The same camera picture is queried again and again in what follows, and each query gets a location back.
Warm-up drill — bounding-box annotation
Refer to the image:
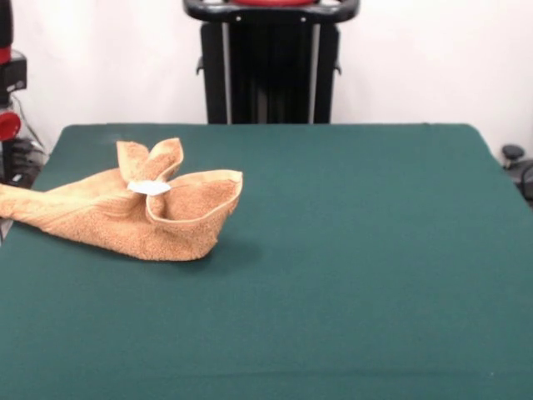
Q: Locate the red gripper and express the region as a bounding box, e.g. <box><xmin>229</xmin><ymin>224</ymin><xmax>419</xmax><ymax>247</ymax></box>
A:
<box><xmin>0</xmin><ymin>110</ymin><xmax>22</xmax><ymax>143</ymax></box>

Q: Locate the orange terry towel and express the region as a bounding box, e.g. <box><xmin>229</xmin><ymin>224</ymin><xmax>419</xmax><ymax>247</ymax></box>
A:
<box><xmin>0</xmin><ymin>137</ymin><xmax>245</xmax><ymax>263</ymax></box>

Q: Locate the black electrical box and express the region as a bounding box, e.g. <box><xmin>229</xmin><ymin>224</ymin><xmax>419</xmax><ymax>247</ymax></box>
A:
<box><xmin>0</xmin><ymin>141</ymin><xmax>13</xmax><ymax>184</ymax></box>

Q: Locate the dark green table cloth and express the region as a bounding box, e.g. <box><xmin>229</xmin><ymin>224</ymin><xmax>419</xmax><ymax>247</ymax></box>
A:
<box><xmin>0</xmin><ymin>122</ymin><xmax>533</xmax><ymax>400</ymax></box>

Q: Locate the black office chair base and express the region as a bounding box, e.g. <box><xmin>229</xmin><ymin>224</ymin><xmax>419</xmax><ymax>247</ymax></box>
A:
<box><xmin>501</xmin><ymin>143</ymin><xmax>533</xmax><ymax>197</ymax></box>

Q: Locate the black cable bundle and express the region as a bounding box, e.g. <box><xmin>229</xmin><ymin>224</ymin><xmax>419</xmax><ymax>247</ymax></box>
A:
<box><xmin>7</xmin><ymin>91</ymin><xmax>49</xmax><ymax>188</ymax></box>

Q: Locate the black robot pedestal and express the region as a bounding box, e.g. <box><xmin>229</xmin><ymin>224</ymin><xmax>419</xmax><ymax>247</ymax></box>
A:
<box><xmin>182</xmin><ymin>0</ymin><xmax>360</xmax><ymax>125</ymax></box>

